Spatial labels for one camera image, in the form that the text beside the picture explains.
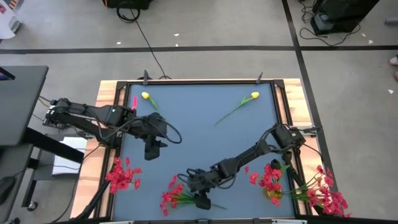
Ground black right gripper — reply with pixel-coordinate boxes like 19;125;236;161
185;168;218;210

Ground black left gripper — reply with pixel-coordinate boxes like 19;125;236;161
129;111;170;161

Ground red artificial flower bunch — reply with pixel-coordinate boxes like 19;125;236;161
287;164;353;218
104;156;144;195
244;161;292;208
159;174;228;218

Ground short-stemmed yellow artificial tulip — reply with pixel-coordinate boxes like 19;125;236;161
141;91;160;111

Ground black artificial tulip green leaves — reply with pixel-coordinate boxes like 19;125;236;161
269;158;292;175

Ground long-stemmed yellow artificial tulip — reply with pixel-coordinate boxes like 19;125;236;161
214;91;261;127

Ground yellow glass vase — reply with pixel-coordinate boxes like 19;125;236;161
263;186;284;200

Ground wooden table board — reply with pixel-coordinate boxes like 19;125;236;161
70;78;326;220

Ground white flat board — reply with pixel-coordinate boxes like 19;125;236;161
52;136;88;176

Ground small grey office desk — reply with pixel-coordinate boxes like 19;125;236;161
0;143;34;224

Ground large black office desk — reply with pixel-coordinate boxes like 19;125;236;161
0;65;85;213

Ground black floor equipment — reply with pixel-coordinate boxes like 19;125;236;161
102;0;154;10

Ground white trash bin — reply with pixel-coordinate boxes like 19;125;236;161
0;0;23;40

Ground black equipment box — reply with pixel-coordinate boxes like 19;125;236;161
310;0;381;35

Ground black diagonal frame strut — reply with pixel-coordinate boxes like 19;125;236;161
282;151;326;216
74;179;110;220

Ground black aluminium table frame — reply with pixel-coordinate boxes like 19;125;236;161
93;79;313;224

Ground black floor cable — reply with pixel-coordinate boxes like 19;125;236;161
116;1;172;80

